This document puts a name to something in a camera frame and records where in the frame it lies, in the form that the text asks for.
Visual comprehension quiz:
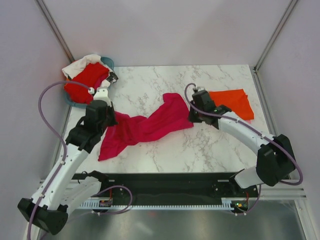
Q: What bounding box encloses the folded orange t shirt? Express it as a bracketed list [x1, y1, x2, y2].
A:
[208, 89, 255, 121]

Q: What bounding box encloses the magenta t shirt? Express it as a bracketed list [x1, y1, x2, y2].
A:
[98, 93, 194, 162]

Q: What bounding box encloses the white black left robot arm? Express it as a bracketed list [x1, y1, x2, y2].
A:
[17, 100, 117, 235]

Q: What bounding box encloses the aluminium frame rail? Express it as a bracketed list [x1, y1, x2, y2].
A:
[37, 178, 308, 200]

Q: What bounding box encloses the aluminium corner post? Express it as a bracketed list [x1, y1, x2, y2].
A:
[35, 0, 75, 63]
[252, 0, 300, 73]

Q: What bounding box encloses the right aluminium corner post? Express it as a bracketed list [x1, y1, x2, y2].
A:
[252, 0, 300, 73]

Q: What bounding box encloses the red t shirt in basket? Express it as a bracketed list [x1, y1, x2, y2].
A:
[64, 63, 110, 104]

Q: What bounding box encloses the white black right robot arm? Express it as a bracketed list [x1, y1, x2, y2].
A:
[188, 88, 297, 197]

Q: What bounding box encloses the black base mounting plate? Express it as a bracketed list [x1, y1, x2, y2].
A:
[69, 172, 261, 206]

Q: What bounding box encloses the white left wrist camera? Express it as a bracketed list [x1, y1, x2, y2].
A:
[88, 87, 112, 106]

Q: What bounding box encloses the white black t shirt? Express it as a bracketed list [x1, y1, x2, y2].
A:
[62, 54, 119, 90]

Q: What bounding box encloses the teal laundry basket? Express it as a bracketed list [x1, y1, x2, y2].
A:
[62, 54, 119, 109]

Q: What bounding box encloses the white slotted cable duct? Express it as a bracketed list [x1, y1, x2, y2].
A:
[77, 198, 249, 211]

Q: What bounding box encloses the left aluminium corner post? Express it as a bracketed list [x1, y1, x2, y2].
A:
[35, 0, 75, 63]

